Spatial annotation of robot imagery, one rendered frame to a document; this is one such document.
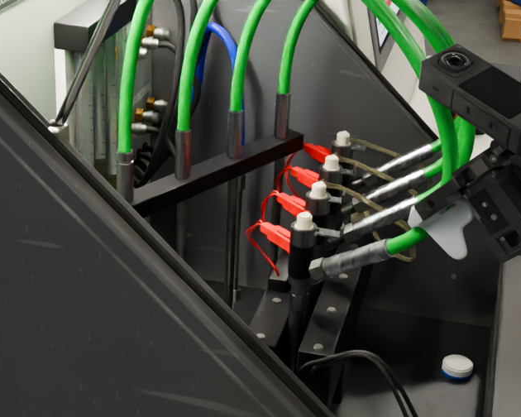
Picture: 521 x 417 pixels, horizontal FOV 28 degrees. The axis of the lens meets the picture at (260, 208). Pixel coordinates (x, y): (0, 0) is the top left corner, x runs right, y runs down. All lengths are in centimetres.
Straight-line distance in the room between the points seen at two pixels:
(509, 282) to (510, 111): 59
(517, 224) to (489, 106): 9
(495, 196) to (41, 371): 37
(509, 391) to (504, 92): 44
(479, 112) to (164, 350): 29
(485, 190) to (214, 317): 23
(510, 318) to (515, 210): 50
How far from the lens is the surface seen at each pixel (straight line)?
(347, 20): 138
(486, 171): 80
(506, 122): 78
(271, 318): 117
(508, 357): 121
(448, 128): 88
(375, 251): 95
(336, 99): 137
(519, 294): 134
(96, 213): 75
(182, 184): 118
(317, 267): 99
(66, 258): 77
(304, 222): 109
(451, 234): 87
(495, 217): 83
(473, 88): 81
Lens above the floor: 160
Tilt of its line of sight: 26 degrees down
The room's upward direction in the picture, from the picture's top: 3 degrees clockwise
